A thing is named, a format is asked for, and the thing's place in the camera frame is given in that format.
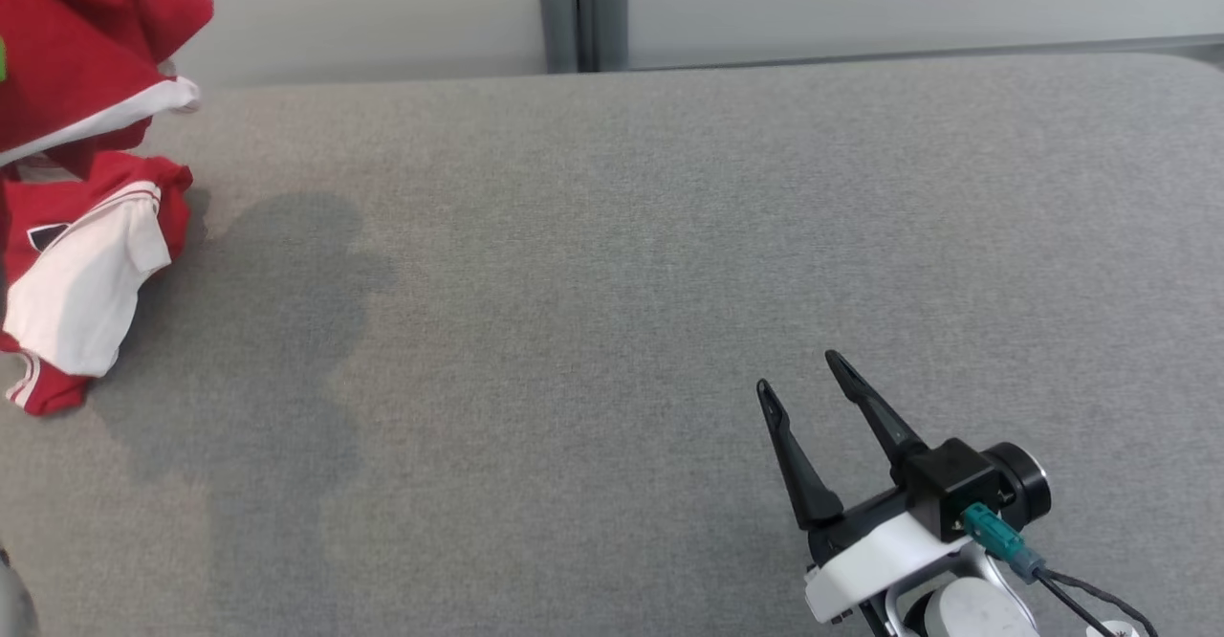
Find red Bulls 23 jersey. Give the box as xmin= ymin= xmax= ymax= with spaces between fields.
xmin=0 ymin=151 xmax=194 ymax=418

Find grey partition post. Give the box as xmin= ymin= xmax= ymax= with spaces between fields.
xmin=538 ymin=0 xmax=630 ymax=75

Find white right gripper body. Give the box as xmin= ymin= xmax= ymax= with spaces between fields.
xmin=805 ymin=443 xmax=1053 ymax=625

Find red shorts with white trim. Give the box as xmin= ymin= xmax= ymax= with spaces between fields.
xmin=0 ymin=0 xmax=215 ymax=179

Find right cable with teal plug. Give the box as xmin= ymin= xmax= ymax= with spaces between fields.
xmin=962 ymin=501 xmax=1160 ymax=637

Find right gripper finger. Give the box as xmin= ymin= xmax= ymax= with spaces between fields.
xmin=825 ymin=351 xmax=929 ymax=485
xmin=756 ymin=380 xmax=844 ymax=530

